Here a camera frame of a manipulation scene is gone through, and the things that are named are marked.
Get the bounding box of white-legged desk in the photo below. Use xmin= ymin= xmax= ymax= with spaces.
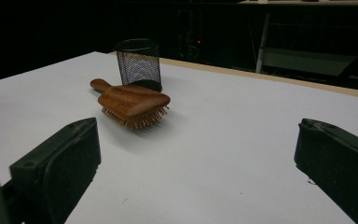
xmin=238 ymin=0 xmax=358 ymax=78

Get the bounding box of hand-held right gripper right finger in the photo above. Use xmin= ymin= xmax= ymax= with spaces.
xmin=294 ymin=118 xmax=358 ymax=224

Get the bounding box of white table mat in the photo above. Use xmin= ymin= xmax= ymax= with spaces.
xmin=0 ymin=50 xmax=358 ymax=224

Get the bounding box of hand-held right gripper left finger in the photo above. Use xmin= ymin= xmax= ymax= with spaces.
xmin=1 ymin=117 xmax=102 ymax=224

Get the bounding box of black mesh pen holder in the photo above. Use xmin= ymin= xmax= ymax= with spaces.
xmin=115 ymin=37 xmax=163 ymax=92

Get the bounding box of wooden hairbrush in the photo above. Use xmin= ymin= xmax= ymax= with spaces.
xmin=89 ymin=77 xmax=172 ymax=130

